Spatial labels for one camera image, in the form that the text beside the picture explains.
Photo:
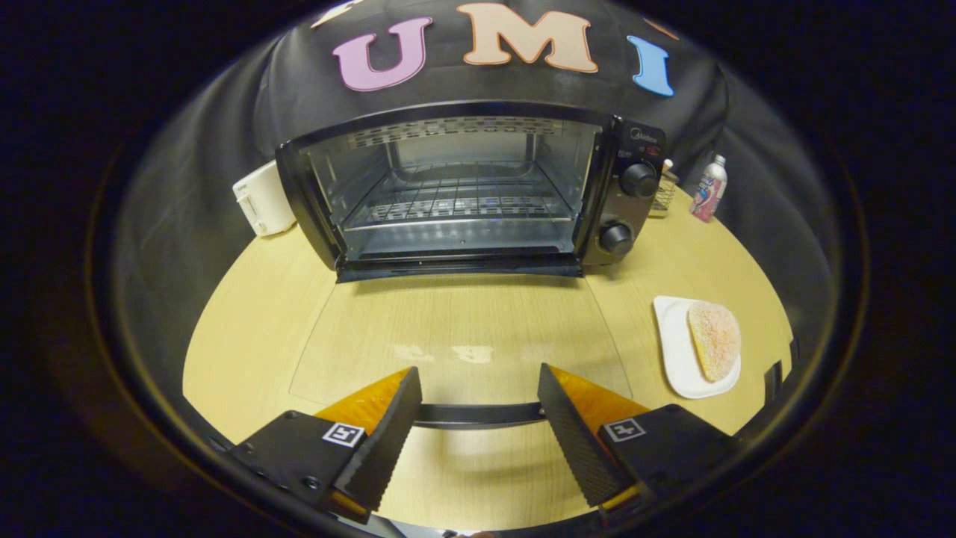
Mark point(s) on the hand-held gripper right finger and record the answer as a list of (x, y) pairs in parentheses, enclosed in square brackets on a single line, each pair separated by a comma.
[(575, 441)]

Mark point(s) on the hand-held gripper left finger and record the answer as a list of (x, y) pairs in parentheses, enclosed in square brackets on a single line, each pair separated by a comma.
[(385, 441)]

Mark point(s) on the sugar-coated bun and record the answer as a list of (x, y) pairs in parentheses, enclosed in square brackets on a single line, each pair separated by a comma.
[(715, 340)]

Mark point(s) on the black toaster oven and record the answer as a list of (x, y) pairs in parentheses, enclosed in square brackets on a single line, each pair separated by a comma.
[(635, 217)]

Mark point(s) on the metal oven rack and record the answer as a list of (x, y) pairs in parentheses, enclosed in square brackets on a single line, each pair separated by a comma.
[(455, 205)]

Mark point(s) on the white square plate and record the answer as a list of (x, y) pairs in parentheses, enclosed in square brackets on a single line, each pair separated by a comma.
[(674, 351)]

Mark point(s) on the white bottle with pink label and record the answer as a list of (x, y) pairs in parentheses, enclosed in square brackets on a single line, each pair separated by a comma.
[(708, 190)]

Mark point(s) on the black backdrop cloth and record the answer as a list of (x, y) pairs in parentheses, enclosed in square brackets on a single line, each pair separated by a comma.
[(224, 134)]

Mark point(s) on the black table edge bracket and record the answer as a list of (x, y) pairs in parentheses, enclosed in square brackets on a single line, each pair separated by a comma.
[(794, 350), (773, 382)]

